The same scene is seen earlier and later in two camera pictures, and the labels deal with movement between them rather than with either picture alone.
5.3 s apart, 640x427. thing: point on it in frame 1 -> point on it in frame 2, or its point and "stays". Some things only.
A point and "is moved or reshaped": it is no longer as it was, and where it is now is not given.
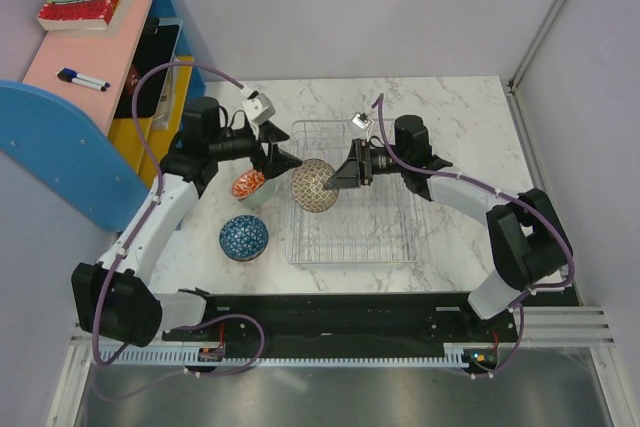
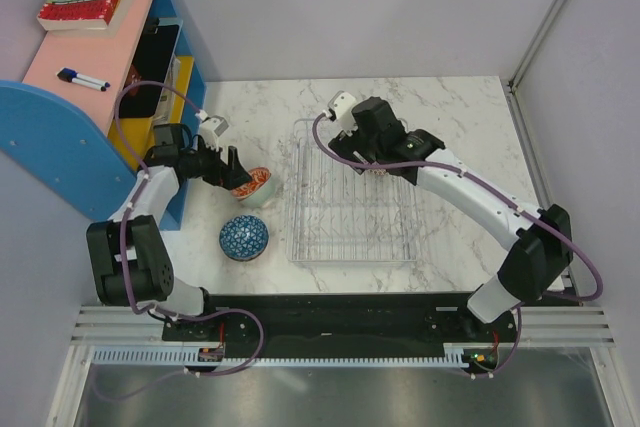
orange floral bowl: [247, 183] stays
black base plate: [367, 320] stays
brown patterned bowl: [308, 185] is moved or reshaped
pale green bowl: [261, 195] stays
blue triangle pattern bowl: [243, 238] stays
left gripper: [280, 160] -> [236, 176]
